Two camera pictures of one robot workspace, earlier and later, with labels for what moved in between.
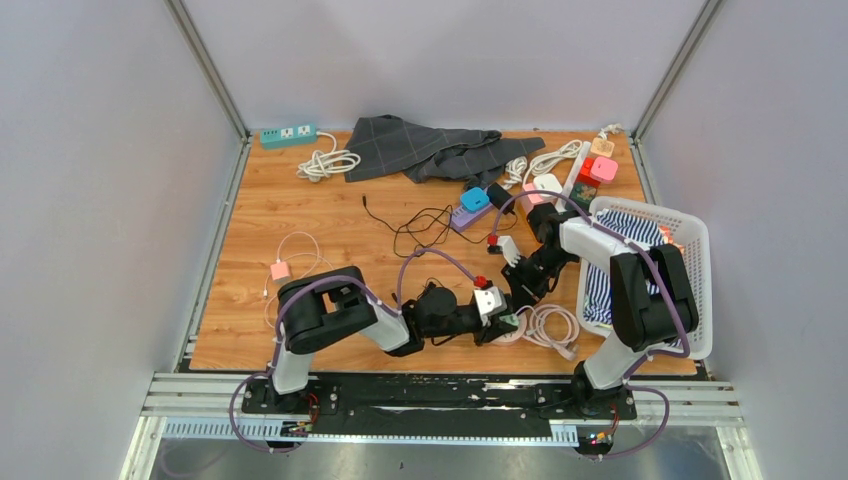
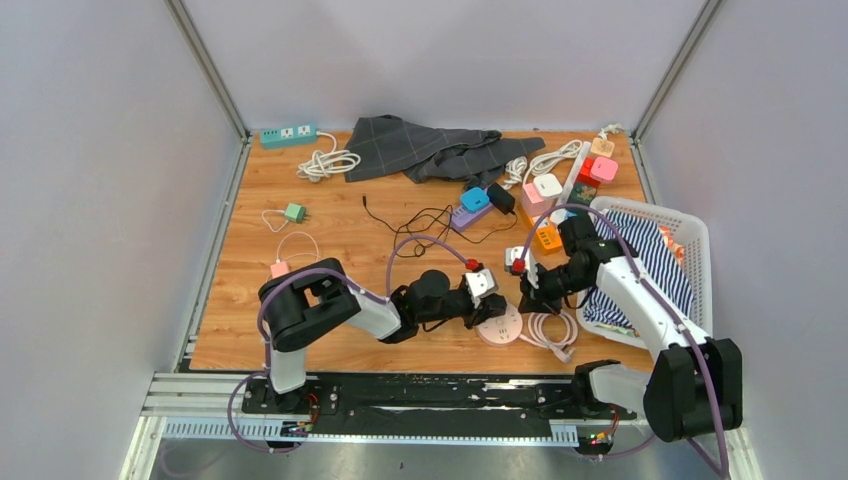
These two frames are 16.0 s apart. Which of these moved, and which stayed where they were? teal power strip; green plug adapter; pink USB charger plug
Moved: green plug adapter
Stayed: pink USB charger plug; teal power strip
